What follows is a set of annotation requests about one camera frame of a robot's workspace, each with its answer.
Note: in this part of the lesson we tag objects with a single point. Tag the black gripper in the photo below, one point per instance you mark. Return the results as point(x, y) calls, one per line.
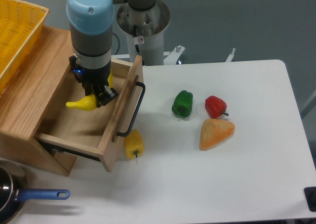
point(95, 81)

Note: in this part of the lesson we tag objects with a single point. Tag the yellow toy banana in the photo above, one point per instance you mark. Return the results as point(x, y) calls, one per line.
point(88, 103)

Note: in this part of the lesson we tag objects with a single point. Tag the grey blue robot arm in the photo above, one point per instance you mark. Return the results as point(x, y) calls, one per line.
point(91, 31)

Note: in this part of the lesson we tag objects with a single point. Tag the open wooden top drawer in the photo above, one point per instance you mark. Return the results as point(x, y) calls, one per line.
point(96, 134)

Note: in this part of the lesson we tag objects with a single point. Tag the wooden drawer cabinet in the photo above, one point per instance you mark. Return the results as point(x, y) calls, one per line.
point(25, 101)

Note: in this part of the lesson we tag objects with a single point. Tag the yellow toy bell pepper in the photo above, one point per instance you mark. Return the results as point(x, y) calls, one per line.
point(133, 145)

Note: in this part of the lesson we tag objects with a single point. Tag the green toy bell pepper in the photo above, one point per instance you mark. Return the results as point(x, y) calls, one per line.
point(183, 104)

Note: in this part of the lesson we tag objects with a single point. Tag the yellow plastic basket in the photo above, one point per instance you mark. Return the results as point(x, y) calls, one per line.
point(21, 23)

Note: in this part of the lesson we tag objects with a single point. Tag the red toy bell pepper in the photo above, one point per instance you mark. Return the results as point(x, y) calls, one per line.
point(215, 107)

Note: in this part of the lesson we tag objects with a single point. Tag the orange triangular toy sandwich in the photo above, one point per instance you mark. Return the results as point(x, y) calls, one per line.
point(213, 132)

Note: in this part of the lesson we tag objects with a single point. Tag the black clamp at table edge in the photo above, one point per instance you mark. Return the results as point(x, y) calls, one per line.
point(310, 195)

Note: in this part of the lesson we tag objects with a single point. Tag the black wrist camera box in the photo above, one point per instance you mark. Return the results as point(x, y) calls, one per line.
point(73, 66)

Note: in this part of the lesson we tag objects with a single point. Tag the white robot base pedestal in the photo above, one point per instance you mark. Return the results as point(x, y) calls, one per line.
point(144, 23)

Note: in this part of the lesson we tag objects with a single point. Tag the black pan blue handle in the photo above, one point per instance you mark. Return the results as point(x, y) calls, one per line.
point(14, 191)

